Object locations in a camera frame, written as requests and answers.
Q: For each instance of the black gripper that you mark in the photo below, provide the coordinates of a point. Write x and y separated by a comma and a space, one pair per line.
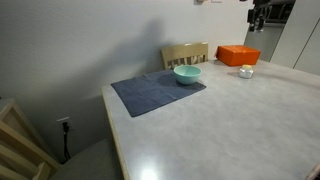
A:
262, 6

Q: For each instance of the black microwave oven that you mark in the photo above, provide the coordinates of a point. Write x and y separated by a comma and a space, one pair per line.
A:
281, 11

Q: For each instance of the grey kitchen counter cabinet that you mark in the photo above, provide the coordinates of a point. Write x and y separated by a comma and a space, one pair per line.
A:
265, 43

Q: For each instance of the orange cardboard box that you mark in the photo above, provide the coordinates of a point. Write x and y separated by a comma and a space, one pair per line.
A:
237, 54

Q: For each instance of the tall white cabinet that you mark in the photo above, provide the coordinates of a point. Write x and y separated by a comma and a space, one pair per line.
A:
300, 36

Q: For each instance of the silver jar with yellow contents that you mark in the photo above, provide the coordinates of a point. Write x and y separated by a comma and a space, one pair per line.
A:
245, 72

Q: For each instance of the wooden chair with short slats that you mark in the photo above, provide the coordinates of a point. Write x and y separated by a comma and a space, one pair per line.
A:
184, 50

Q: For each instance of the teal ceramic bowl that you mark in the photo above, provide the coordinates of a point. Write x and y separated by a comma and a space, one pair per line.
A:
187, 74

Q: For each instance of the dark blue cloth mat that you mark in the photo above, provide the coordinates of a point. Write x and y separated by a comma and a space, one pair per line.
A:
150, 93

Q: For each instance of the wooden chair with grey seat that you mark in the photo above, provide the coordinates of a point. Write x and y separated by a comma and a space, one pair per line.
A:
90, 163

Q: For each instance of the white double light switch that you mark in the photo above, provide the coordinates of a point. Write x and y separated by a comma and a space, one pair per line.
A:
216, 1

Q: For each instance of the white wall power outlet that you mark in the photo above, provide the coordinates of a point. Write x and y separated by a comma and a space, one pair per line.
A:
60, 120

